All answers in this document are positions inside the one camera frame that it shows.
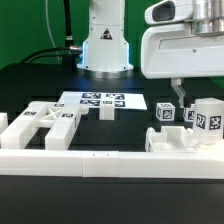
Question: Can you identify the black thick cable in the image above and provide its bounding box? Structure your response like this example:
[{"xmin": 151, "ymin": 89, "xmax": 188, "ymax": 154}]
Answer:
[{"xmin": 20, "ymin": 45, "xmax": 84, "ymax": 64}]

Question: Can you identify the white chair seat part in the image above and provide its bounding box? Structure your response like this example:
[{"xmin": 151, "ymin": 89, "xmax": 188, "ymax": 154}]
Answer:
[{"xmin": 145, "ymin": 125, "xmax": 211, "ymax": 154}]

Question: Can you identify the white U-shaped fence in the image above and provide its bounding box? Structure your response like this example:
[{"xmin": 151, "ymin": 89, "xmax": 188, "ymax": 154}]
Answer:
[{"xmin": 0, "ymin": 140, "xmax": 224, "ymax": 179}]

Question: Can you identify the black vertical cable post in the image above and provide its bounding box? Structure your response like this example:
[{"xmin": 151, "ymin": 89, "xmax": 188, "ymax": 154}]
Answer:
[{"xmin": 63, "ymin": 0, "xmax": 73, "ymax": 66}]

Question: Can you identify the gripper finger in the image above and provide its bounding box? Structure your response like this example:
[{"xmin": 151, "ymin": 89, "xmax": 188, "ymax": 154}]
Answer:
[{"xmin": 171, "ymin": 78, "xmax": 189, "ymax": 108}]

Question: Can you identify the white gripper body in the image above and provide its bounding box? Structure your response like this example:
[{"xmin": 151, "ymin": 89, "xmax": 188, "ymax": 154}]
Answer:
[{"xmin": 141, "ymin": 0, "xmax": 224, "ymax": 79}]

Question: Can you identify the thin grey cable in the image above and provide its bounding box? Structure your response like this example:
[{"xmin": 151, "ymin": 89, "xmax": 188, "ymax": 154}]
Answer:
[{"xmin": 45, "ymin": 0, "xmax": 63, "ymax": 64}]

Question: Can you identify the white chair back part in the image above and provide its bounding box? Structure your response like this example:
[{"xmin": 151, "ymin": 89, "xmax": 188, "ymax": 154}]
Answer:
[{"xmin": 0, "ymin": 101, "xmax": 89, "ymax": 151}]

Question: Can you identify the white block at left edge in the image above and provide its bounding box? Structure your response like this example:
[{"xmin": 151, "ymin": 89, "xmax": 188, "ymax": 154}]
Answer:
[{"xmin": 0, "ymin": 112, "xmax": 8, "ymax": 134}]

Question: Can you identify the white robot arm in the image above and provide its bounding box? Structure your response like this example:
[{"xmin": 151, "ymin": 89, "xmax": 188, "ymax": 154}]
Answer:
[{"xmin": 78, "ymin": 0, "xmax": 224, "ymax": 106}]

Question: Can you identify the white marker sheet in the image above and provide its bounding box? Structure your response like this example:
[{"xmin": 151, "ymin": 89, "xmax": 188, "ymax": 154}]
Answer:
[{"xmin": 58, "ymin": 91, "xmax": 147, "ymax": 110}]

